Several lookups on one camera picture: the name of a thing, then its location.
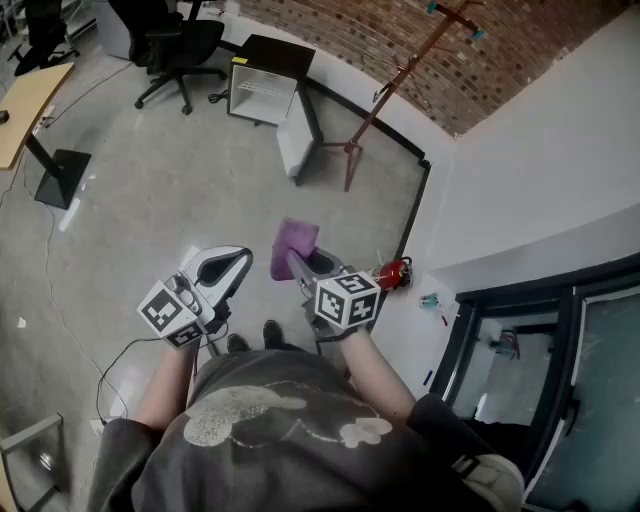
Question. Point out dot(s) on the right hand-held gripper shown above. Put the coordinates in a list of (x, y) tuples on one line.
[(345, 300)]

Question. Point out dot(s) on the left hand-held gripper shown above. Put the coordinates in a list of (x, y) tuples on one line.
[(200, 295)]

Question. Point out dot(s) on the purple cleaning cloth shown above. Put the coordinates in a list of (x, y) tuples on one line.
[(292, 240)]

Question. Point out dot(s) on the black mini fridge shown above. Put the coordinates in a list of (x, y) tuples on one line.
[(272, 55)]

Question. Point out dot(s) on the person's left forearm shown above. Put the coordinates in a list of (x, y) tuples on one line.
[(160, 390)]

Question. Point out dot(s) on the person's right forearm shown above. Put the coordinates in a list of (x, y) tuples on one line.
[(375, 375)]

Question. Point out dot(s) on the red fire extinguisher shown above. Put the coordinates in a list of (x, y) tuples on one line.
[(387, 272)]

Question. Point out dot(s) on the person's left black shoe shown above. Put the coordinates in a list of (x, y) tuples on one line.
[(237, 344)]

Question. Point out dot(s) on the person's black shoe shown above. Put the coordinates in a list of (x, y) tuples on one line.
[(273, 334), (237, 344)]

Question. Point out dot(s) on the person's right black shoe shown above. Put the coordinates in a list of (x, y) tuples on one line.
[(273, 334)]

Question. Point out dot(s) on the white power strip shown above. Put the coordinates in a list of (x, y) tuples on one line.
[(98, 427)]

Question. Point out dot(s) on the brown wooden coat rack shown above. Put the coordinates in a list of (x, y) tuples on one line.
[(385, 97)]

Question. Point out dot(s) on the black framed glass door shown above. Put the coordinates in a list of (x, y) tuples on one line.
[(565, 350)]

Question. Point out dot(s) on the light wooden desk black base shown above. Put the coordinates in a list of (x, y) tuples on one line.
[(30, 100)]

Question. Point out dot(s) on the black office chair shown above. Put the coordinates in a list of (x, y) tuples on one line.
[(185, 35), (42, 30)]

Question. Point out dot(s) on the teal clip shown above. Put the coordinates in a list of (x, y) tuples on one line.
[(432, 7), (478, 35)]

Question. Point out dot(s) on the grey metal frame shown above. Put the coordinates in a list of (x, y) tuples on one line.
[(30, 435)]

